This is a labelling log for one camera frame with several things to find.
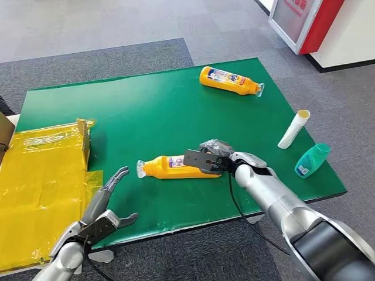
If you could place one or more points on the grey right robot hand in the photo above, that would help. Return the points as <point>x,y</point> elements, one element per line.
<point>216,146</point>

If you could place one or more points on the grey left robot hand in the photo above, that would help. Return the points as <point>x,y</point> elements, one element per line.
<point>98,203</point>

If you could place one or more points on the orange bottle with clear cap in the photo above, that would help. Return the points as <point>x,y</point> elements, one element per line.
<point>225,80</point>
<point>164,167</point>

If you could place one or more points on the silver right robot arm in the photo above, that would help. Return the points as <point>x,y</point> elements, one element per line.
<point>286,209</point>

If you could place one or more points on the white tube bottle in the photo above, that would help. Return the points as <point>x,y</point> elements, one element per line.
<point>292,130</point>

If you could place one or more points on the teal green bottle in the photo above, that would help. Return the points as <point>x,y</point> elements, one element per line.
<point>311,159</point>

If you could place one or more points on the white table foot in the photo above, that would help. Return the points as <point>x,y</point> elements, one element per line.
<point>102,256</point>
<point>254,219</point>

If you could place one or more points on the green table mat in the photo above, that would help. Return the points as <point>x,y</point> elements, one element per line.
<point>175,116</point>

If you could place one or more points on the yellow taped cardboard box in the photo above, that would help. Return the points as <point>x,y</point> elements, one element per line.
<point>41,186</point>

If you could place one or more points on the brown cardboard piece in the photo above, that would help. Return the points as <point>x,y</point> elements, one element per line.
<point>5,135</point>

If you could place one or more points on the red white sign stand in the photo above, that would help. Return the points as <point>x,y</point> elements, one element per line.
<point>305,19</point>

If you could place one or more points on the white cabinet with black base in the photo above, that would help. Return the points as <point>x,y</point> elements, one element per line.
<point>348,35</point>

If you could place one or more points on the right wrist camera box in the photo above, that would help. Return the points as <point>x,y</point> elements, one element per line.
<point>202,161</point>

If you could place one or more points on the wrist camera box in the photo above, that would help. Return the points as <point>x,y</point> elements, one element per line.
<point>202,161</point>
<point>98,229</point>

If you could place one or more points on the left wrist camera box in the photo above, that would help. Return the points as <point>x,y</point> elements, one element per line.
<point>98,229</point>

